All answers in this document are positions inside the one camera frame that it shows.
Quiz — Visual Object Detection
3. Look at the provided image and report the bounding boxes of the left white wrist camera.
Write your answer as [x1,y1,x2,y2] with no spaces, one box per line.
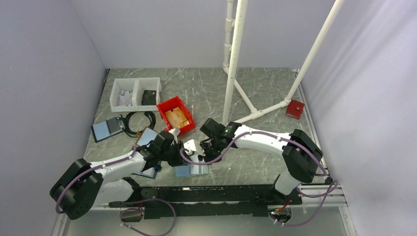
[168,128,180,143]

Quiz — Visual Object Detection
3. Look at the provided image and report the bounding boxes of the black coiled cable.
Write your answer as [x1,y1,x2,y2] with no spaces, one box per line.
[124,111,157,138]

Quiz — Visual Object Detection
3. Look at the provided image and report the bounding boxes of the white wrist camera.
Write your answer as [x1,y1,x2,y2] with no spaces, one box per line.
[168,128,180,143]
[183,139,204,156]

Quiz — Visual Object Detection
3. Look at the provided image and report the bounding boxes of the red plastic bin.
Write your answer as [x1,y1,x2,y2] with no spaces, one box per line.
[157,96,196,136]

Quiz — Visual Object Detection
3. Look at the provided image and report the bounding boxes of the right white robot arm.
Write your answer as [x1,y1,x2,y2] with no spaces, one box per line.
[200,118,323,204]

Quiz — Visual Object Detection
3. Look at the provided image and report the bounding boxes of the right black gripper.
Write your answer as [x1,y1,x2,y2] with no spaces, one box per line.
[196,137,224,166]

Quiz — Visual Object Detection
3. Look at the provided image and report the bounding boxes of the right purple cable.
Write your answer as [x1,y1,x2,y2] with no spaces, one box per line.
[179,130,339,228]

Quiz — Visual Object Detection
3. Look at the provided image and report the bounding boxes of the black wallet in bin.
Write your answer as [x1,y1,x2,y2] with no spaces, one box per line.
[141,90,157,106]

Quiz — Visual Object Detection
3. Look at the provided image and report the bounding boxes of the white PVC pipe frame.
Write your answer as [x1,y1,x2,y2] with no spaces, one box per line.
[222,0,343,122]

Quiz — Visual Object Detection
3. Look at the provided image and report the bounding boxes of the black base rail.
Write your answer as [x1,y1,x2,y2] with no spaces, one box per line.
[108,184,302,219]

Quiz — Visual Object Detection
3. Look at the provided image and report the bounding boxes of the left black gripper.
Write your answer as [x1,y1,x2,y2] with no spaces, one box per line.
[159,140,193,167]

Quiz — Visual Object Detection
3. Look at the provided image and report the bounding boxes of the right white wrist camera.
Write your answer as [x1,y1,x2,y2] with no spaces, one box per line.
[183,139,204,156]

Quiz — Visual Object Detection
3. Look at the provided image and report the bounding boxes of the navy blue card holder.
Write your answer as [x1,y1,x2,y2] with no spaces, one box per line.
[132,161,162,179]

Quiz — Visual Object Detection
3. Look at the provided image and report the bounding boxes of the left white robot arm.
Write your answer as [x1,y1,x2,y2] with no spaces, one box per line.
[50,131,185,220]

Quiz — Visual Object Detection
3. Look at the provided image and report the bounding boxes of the brown boxes in red bin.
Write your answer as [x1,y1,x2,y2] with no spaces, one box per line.
[164,107,190,128]

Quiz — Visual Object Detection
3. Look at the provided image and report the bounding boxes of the white two-compartment bin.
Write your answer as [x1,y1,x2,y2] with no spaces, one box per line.
[109,77,162,113]

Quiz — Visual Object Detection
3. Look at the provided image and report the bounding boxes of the red leather wallet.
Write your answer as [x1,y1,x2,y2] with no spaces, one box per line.
[285,100,305,119]

